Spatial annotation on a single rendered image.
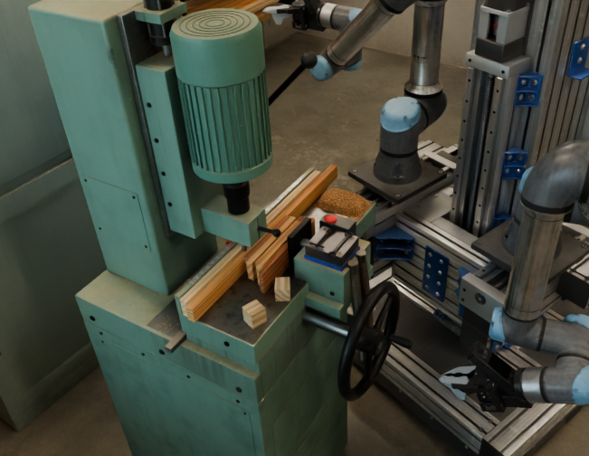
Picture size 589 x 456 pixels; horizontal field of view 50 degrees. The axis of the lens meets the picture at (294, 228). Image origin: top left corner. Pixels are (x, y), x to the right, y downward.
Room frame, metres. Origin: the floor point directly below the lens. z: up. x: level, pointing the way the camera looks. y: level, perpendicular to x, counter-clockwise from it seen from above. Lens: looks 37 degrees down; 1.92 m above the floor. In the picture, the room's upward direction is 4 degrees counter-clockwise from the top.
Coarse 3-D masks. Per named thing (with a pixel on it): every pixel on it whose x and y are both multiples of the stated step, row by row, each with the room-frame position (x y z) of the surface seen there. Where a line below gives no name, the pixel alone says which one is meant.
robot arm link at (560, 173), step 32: (544, 160) 1.00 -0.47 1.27; (576, 160) 0.95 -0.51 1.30; (544, 192) 0.96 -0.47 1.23; (576, 192) 0.93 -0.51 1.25; (544, 224) 0.95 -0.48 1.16; (544, 256) 0.94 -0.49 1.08; (512, 288) 0.96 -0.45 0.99; (544, 288) 0.94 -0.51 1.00; (512, 320) 0.94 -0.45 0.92; (544, 320) 0.94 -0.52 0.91
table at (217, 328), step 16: (368, 208) 1.40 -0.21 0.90; (368, 224) 1.38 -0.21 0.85; (288, 272) 1.16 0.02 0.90; (368, 272) 1.17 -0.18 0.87; (240, 288) 1.11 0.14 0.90; (256, 288) 1.11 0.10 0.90; (272, 288) 1.10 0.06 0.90; (304, 288) 1.10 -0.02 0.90; (224, 304) 1.06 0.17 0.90; (240, 304) 1.06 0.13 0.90; (272, 304) 1.05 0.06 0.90; (288, 304) 1.05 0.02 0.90; (304, 304) 1.10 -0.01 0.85; (320, 304) 1.08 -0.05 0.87; (336, 304) 1.07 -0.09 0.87; (208, 320) 1.01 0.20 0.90; (224, 320) 1.01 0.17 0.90; (240, 320) 1.00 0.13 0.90; (272, 320) 1.00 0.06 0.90; (288, 320) 1.04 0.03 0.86; (208, 336) 1.00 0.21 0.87; (224, 336) 0.97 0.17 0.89; (240, 336) 0.96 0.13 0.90; (256, 336) 0.96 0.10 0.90; (272, 336) 0.98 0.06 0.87; (240, 352) 0.95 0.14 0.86; (256, 352) 0.93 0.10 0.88
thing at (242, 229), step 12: (204, 204) 1.22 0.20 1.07; (216, 204) 1.22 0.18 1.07; (252, 204) 1.21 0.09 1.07; (204, 216) 1.20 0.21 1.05; (216, 216) 1.18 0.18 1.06; (228, 216) 1.17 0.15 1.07; (240, 216) 1.17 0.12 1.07; (252, 216) 1.16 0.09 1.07; (264, 216) 1.19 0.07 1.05; (204, 228) 1.21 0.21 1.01; (216, 228) 1.19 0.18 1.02; (228, 228) 1.17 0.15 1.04; (240, 228) 1.15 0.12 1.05; (252, 228) 1.15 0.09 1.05; (240, 240) 1.15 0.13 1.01; (252, 240) 1.14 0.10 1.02
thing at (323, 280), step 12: (360, 240) 1.19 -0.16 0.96; (300, 252) 1.16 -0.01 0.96; (300, 264) 1.13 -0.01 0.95; (312, 264) 1.11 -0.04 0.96; (300, 276) 1.13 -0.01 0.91; (312, 276) 1.11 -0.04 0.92; (324, 276) 1.09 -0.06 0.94; (336, 276) 1.07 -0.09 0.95; (348, 276) 1.08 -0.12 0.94; (312, 288) 1.11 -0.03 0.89; (324, 288) 1.09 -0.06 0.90; (336, 288) 1.07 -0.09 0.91; (348, 288) 1.08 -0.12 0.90; (336, 300) 1.08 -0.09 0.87
